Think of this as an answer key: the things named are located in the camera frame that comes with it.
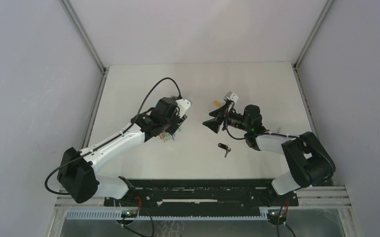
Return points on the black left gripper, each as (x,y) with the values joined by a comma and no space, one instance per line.
(178,121)

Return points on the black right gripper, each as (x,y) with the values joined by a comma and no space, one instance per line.
(214,124)

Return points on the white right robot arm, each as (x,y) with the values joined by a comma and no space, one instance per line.
(307,159)

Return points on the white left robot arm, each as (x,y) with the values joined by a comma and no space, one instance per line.
(106,151)

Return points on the yellow tagged key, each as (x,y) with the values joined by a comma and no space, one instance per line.
(217,103)

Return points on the black tagged key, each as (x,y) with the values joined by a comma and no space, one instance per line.
(225,147)

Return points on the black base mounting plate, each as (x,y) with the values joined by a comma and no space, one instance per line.
(182,210)

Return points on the left green led board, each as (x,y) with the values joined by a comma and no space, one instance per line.
(129,214)

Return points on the green led board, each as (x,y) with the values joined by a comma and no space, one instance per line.
(129,214)
(274,214)

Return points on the right green led board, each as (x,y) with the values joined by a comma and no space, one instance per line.
(274,214)

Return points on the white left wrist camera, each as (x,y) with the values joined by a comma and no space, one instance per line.
(183,105)

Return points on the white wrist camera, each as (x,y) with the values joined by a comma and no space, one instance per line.
(230,96)
(183,105)

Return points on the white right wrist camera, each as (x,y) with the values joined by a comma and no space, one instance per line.
(230,96)

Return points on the left aluminium table rail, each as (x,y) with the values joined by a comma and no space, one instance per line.
(90,124)

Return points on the aluminium table rail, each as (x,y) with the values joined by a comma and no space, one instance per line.
(305,101)
(90,124)

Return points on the right aluminium table rail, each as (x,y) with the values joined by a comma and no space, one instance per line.
(305,101)

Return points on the left aluminium frame post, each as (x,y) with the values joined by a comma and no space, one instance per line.
(83,35)

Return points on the aluminium frame post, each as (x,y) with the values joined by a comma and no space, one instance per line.
(314,32)
(83,35)

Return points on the right aluminium frame post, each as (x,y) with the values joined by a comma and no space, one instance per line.
(314,32)

